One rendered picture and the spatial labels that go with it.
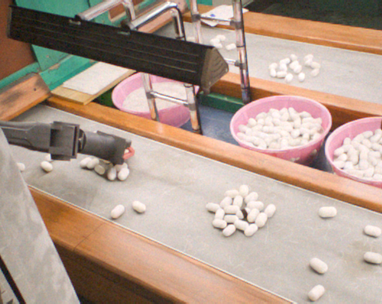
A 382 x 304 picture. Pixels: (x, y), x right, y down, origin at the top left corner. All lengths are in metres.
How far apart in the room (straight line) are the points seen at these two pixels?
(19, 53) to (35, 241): 1.46
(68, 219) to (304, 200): 0.54
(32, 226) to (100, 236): 0.90
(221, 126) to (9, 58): 0.64
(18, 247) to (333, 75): 1.48
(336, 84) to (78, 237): 0.88
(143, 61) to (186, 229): 0.37
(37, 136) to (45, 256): 0.91
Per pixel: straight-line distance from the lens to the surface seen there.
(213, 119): 1.69
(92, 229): 1.25
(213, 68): 1.09
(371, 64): 1.79
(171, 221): 1.24
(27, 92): 1.72
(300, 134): 1.49
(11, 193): 0.31
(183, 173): 1.37
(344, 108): 1.52
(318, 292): 1.04
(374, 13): 4.00
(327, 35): 1.92
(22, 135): 1.23
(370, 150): 1.41
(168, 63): 1.14
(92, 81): 1.81
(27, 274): 0.33
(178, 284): 1.07
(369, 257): 1.11
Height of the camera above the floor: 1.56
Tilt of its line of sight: 39 degrees down
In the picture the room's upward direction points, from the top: 9 degrees counter-clockwise
